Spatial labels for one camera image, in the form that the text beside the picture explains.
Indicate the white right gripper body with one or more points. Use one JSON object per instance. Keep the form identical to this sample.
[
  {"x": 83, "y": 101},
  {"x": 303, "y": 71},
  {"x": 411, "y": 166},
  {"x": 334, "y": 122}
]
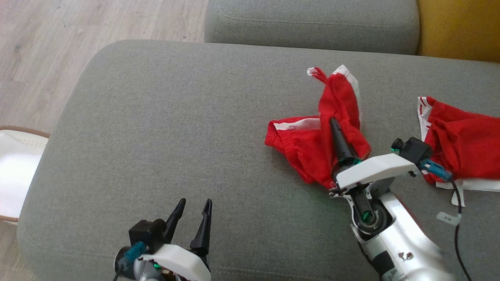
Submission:
[{"x": 375, "y": 169}]

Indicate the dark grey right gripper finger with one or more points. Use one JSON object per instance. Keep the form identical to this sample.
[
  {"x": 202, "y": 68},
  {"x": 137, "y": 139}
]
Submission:
[{"x": 341, "y": 144}]

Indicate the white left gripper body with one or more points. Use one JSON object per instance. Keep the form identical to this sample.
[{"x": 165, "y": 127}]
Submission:
[{"x": 183, "y": 261}]

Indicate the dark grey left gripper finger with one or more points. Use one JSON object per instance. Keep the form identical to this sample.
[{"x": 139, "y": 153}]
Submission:
[
  {"x": 203, "y": 238},
  {"x": 174, "y": 222}
]

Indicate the red shorts with white trim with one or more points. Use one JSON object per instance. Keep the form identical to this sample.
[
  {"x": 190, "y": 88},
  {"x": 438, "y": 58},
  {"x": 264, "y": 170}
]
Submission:
[{"x": 308, "y": 152}]

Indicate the red Bulls basketball jersey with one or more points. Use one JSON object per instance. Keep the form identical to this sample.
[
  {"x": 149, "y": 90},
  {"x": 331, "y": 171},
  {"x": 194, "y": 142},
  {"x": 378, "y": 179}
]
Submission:
[{"x": 465, "y": 136}]

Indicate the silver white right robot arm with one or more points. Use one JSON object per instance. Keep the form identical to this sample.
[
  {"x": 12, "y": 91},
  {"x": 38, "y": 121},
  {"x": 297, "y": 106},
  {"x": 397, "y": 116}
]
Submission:
[{"x": 406, "y": 242}]

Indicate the grey sofa chaise seat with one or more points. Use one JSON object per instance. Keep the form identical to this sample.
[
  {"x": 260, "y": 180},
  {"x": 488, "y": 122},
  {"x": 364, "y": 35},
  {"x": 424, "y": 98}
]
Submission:
[{"x": 175, "y": 136}]

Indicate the white basket with brown rim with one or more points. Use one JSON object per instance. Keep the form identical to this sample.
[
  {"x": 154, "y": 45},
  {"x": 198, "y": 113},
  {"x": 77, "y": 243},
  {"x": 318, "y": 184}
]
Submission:
[{"x": 19, "y": 168}]

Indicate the yellow sofa back cushion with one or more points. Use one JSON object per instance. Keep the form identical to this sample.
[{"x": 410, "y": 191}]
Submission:
[{"x": 461, "y": 27}]

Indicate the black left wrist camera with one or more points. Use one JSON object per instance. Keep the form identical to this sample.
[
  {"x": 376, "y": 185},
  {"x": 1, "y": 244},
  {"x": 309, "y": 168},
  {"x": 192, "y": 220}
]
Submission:
[{"x": 144, "y": 234}]

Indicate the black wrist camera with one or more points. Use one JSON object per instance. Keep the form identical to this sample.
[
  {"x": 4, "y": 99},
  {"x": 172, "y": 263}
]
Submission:
[
  {"x": 414, "y": 150},
  {"x": 144, "y": 234}
]

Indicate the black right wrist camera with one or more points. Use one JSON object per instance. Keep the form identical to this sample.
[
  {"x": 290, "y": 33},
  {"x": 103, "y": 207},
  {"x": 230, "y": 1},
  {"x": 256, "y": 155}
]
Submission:
[{"x": 414, "y": 150}]

